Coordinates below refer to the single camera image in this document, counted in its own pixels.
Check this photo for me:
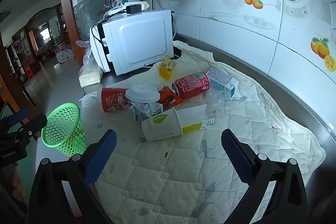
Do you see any red printed paper cup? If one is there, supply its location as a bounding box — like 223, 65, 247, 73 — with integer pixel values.
98, 87, 132, 113

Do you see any person's left hand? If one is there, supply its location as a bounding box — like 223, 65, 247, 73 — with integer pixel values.
10, 162, 28, 202

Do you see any clear plastic wrap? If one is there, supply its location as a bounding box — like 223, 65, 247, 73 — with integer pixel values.
206, 90, 238, 119

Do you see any white plastic lid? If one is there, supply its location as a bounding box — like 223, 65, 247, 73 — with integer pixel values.
125, 84, 160, 103

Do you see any white quilted blanket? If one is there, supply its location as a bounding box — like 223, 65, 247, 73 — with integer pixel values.
80, 40, 326, 224

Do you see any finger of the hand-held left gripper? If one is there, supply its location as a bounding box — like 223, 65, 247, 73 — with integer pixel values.
0, 108, 30, 131
14, 114, 48, 138

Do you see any plastic bag of rice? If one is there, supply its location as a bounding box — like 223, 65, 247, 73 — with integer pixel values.
76, 40, 103, 88

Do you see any crumpled grey paper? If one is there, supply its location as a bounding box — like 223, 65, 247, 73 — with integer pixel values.
128, 101, 164, 122

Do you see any blue white milk carton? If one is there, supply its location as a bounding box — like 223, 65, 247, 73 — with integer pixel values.
206, 67, 239, 101

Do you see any orange snack wrapper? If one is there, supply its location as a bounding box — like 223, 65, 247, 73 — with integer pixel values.
157, 86, 183, 111

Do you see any red soda can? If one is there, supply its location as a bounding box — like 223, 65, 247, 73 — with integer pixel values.
171, 72, 210, 100

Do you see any green mesh basket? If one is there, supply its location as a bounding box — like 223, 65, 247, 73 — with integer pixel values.
41, 102, 87, 157

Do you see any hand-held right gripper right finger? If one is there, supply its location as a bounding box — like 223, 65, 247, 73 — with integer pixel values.
221, 128, 309, 224

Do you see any yellow plastic wrapper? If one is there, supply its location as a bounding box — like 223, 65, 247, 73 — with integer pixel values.
157, 55, 177, 81

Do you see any white microwave oven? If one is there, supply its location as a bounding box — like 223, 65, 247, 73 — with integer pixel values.
90, 9, 175, 76

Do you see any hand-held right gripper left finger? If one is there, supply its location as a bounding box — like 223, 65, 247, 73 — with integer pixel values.
28, 129, 118, 224

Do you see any white power strip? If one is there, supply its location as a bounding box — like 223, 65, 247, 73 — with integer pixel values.
104, 1, 150, 21

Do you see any black power cable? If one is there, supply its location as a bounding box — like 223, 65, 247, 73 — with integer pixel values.
91, 24, 106, 46

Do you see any polka dot box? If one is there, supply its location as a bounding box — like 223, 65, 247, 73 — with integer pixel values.
56, 48, 75, 64

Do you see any white bottle yellow label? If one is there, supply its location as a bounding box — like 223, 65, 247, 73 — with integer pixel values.
177, 104, 217, 135

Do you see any white paper cup green leaf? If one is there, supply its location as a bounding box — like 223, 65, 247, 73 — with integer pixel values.
141, 107, 183, 142

